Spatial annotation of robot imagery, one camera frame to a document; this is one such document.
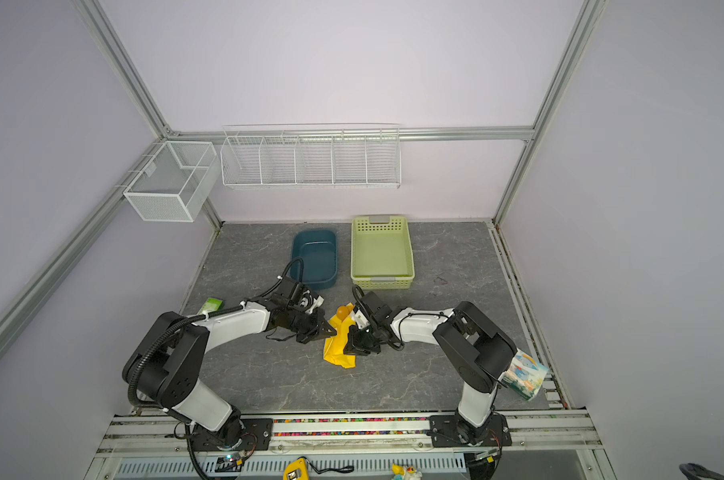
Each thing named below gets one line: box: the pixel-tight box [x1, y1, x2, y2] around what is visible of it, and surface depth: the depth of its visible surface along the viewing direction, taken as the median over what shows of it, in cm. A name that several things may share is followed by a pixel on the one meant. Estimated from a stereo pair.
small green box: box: [197, 297, 223, 315], surface depth 98 cm
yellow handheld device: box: [283, 458, 309, 480], surface depth 70 cm
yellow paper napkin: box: [323, 302, 357, 369], surface depth 87 cm
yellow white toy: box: [391, 464, 422, 480], surface depth 68 cm
